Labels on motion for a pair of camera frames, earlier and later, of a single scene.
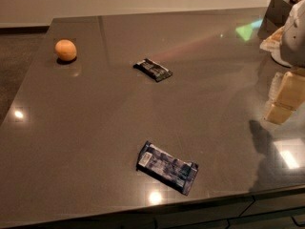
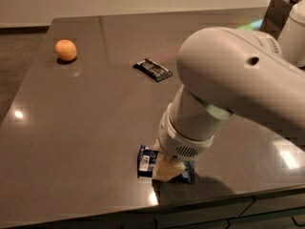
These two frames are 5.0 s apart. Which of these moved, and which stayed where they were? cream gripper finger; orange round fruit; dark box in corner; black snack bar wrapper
Moved: cream gripper finger
Stayed: orange round fruit; dark box in corner; black snack bar wrapper
